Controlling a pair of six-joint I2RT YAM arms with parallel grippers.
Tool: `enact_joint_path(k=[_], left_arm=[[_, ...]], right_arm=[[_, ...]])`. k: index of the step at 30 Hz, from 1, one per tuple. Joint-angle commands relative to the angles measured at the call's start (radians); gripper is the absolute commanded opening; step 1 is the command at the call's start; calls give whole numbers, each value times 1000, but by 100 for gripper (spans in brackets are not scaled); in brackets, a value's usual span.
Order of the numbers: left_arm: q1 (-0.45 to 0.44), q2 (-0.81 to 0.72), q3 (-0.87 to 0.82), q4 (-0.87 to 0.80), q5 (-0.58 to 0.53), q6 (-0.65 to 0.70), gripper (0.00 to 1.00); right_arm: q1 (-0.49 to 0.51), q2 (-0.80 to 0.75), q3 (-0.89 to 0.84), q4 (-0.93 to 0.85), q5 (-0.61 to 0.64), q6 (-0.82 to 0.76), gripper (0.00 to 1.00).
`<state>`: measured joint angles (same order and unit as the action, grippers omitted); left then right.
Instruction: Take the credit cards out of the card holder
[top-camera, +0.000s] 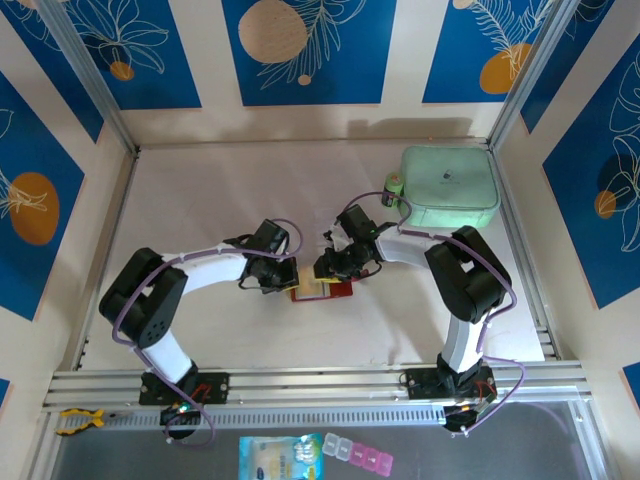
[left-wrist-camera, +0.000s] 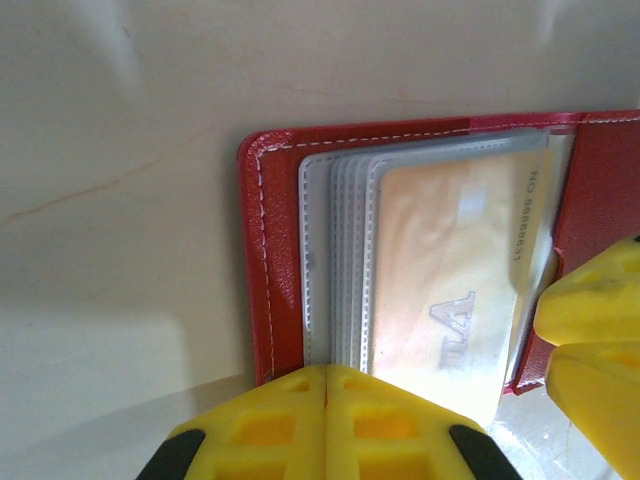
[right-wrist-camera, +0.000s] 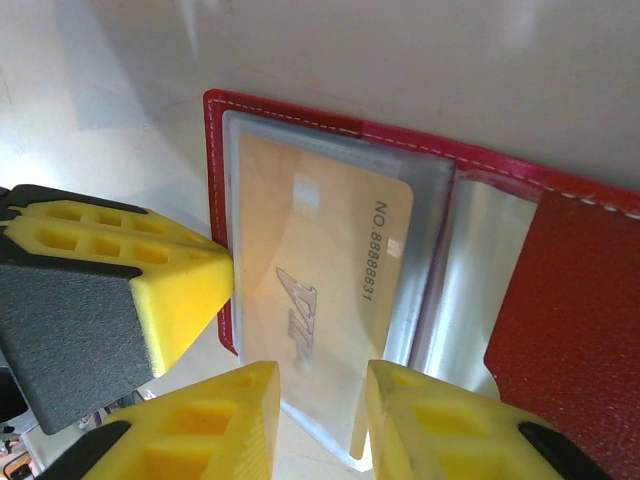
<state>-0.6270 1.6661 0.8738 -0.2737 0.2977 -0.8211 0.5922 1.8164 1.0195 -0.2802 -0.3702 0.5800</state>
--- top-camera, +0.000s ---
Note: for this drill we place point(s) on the red card holder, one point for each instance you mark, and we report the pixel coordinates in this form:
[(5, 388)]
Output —
[(345, 291)]

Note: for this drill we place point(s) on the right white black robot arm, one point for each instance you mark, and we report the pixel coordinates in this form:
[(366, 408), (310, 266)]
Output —
[(465, 280)]

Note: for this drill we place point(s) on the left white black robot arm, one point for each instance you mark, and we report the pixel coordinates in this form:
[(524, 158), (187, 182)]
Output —
[(210, 270)]

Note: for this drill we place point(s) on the mint green zip pouch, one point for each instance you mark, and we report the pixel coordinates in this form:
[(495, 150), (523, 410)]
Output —
[(450, 185)]

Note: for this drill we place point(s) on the black controller board with LED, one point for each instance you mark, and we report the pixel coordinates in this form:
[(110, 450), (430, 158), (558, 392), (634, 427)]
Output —
[(180, 417), (465, 417)]

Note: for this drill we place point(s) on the blue wet wipes packet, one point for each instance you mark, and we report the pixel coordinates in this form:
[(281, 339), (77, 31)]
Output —
[(280, 457)]

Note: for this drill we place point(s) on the pink clear pill organiser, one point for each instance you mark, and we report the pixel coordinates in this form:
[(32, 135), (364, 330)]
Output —
[(357, 451)]

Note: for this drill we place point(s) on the grey translucent cover sheet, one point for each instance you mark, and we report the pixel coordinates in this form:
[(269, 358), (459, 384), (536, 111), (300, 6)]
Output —
[(450, 455)]

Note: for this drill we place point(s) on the wide slotted aluminium rail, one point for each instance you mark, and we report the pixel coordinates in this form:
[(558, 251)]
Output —
[(310, 382)]

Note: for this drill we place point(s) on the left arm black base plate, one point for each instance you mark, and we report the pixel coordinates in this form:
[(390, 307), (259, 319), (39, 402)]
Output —
[(220, 387)]

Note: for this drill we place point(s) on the aluminium table edge rail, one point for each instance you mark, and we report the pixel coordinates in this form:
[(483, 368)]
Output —
[(300, 143), (525, 250), (107, 250)]

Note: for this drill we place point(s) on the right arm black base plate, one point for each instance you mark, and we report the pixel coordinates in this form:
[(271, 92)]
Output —
[(417, 384)]

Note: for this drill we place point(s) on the blue floral wall panel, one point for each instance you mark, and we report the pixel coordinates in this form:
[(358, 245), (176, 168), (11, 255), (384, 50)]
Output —
[(450, 50), (280, 85), (60, 85), (35, 260), (145, 50), (600, 250), (565, 70)]

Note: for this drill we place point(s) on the aluminium frame post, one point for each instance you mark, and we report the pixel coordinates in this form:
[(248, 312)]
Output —
[(85, 70), (530, 70)]

